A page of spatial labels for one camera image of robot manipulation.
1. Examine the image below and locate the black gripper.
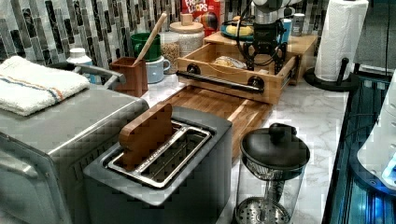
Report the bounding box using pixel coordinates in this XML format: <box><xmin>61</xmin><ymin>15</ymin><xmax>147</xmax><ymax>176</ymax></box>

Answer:
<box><xmin>243</xmin><ymin>21</ymin><xmax>287</xmax><ymax>74</ymax></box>

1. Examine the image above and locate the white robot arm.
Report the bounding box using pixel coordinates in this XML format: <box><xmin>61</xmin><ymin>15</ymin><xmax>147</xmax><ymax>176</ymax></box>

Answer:
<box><xmin>242</xmin><ymin>0</ymin><xmax>288</xmax><ymax>74</ymax></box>

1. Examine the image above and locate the yellow banana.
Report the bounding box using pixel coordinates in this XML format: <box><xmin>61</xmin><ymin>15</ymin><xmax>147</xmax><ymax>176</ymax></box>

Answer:
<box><xmin>226</xmin><ymin>25</ymin><xmax>253</xmax><ymax>36</ymax></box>

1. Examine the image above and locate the white chips bag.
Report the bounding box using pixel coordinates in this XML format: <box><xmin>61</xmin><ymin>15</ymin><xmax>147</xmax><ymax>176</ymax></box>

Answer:
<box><xmin>214</xmin><ymin>56</ymin><xmax>247</xmax><ymax>69</ymax></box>

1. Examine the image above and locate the blue cup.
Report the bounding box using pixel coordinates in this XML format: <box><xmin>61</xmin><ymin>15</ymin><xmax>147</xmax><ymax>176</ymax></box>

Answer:
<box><xmin>279</xmin><ymin>19</ymin><xmax>291</xmax><ymax>44</ymax></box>

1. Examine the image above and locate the wooden drawer box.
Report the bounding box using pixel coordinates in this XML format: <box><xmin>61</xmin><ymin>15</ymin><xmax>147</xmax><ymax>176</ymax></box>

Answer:
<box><xmin>177</xmin><ymin>32</ymin><xmax>318</xmax><ymax>105</ymax></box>

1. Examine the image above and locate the blue plate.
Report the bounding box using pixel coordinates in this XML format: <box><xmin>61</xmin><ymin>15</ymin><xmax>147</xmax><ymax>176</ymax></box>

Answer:
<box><xmin>220</xmin><ymin>21</ymin><xmax>254</xmax><ymax>41</ymax></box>

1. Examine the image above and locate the metal can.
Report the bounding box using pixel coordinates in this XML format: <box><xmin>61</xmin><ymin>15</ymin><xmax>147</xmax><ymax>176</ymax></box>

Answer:
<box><xmin>291</xmin><ymin>13</ymin><xmax>305</xmax><ymax>36</ymax></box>

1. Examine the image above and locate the wooden cutting board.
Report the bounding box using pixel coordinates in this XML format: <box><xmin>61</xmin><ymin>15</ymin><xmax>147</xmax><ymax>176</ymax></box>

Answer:
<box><xmin>164</xmin><ymin>86</ymin><xmax>272</xmax><ymax>161</ymax></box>

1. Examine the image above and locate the red Froot Loops box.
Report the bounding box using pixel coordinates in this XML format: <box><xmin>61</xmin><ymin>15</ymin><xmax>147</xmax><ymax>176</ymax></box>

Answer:
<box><xmin>181</xmin><ymin>0</ymin><xmax>225</xmax><ymax>36</ymax></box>

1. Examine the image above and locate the jar with wooden lid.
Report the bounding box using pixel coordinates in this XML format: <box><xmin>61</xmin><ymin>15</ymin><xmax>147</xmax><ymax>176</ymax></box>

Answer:
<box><xmin>170</xmin><ymin>14</ymin><xmax>205</xmax><ymax>57</ymax></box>

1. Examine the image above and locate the paper towel roll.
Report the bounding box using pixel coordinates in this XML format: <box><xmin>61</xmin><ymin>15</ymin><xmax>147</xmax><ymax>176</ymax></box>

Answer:
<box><xmin>314</xmin><ymin>0</ymin><xmax>369</xmax><ymax>81</ymax></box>

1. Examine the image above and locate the black paper towel holder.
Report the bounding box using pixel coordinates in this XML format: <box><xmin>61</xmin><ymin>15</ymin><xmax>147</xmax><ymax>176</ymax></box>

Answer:
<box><xmin>303</xmin><ymin>57</ymin><xmax>361</xmax><ymax>92</ymax></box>

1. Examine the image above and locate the clear lidded jar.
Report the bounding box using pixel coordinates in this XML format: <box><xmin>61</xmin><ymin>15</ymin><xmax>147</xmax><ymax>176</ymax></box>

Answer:
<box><xmin>160</xmin><ymin>32</ymin><xmax>179</xmax><ymax>74</ymax></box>

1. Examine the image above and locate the light blue mug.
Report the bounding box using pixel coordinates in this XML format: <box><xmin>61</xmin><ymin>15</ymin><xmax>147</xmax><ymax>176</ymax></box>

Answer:
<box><xmin>146</xmin><ymin>56</ymin><xmax>171</xmax><ymax>84</ymax></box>

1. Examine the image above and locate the green mug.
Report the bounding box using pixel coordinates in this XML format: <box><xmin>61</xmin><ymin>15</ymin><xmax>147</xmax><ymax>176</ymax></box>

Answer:
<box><xmin>130</xmin><ymin>32</ymin><xmax>163</xmax><ymax>63</ymax></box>

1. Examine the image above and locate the wooden spoon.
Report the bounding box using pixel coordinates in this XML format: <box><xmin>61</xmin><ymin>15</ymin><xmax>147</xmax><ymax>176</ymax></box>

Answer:
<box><xmin>133</xmin><ymin>12</ymin><xmax>167</xmax><ymax>66</ymax></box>

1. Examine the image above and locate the glass french press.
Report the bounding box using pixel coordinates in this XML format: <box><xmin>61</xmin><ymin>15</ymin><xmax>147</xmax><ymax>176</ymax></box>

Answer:
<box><xmin>232</xmin><ymin>123</ymin><xmax>310</xmax><ymax>224</ymax></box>

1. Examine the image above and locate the brown wooden utensil holder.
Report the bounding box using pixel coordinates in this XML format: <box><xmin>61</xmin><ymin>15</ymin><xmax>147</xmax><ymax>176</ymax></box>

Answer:
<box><xmin>109</xmin><ymin>57</ymin><xmax>148</xmax><ymax>97</ymax></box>

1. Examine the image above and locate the silver toaster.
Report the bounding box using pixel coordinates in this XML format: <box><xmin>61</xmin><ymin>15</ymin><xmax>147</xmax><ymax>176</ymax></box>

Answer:
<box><xmin>84</xmin><ymin>106</ymin><xmax>233</xmax><ymax>224</ymax></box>

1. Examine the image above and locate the wooden toast slice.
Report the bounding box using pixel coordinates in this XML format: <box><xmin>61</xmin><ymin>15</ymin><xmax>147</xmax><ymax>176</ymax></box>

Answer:
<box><xmin>119</xmin><ymin>104</ymin><xmax>173</xmax><ymax>171</ymax></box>

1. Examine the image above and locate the blue white bottle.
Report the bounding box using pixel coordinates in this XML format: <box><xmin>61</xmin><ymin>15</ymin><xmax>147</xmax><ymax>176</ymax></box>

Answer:
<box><xmin>66</xmin><ymin>48</ymin><xmax>96</xmax><ymax>84</ymax></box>

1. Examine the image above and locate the white folded towel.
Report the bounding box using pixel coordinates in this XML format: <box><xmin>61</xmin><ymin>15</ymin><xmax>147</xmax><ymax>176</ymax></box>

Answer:
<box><xmin>0</xmin><ymin>56</ymin><xmax>90</xmax><ymax>116</ymax></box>

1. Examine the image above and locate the silver toaster oven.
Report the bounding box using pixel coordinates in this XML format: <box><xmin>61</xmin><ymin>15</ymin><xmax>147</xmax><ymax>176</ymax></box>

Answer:
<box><xmin>0</xmin><ymin>63</ymin><xmax>150</xmax><ymax>224</ymax></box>

